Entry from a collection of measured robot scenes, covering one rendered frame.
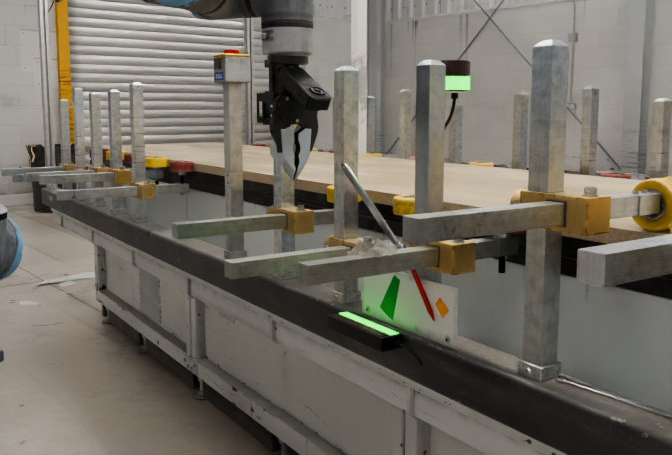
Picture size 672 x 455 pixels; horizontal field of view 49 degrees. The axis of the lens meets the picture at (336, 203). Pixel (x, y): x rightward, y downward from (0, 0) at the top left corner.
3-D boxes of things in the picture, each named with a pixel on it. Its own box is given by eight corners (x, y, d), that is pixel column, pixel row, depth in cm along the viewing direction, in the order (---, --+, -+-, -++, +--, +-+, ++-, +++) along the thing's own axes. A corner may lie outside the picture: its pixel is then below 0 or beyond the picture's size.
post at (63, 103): (65, 206, 333) (60, 99, 327) (63, 205, 336) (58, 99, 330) (73, 205, 335) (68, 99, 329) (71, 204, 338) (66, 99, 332)
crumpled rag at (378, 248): (365, 260, 109) (365, 245, 109) (340, 253, 115) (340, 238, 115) (411, 254, 114) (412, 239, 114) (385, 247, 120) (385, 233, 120)
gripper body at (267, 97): (292, 125, 135) (291, 59, 134) (317, 126, 128) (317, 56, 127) (255, 126, 131) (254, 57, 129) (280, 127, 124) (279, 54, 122)
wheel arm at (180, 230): (177, 243, 148) (177, 222, 147) (171, 241, 151) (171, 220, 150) (355, 225, 172) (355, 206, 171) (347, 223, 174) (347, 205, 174)
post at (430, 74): (425, 344, 126) (430, 59, 120) (412, 339, 128) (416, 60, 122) (441, 341, 127) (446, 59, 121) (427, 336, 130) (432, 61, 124)
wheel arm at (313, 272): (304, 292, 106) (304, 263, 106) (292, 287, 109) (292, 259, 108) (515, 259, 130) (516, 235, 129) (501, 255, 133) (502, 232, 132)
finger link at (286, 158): (279, 177, 133) (278, 126, 132) (296, 180, 128) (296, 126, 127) (264, 178, 131) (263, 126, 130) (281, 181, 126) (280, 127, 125)
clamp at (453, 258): (452, 276, 117) (453, 244, 117) (400, 261, 129) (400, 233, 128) (478, 271, 121) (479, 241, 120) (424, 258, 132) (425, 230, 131)
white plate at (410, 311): (454, 350, 118) (455, 289, 117) (360, 313, 140) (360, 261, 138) (457, 349, 118) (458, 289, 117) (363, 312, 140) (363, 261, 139)
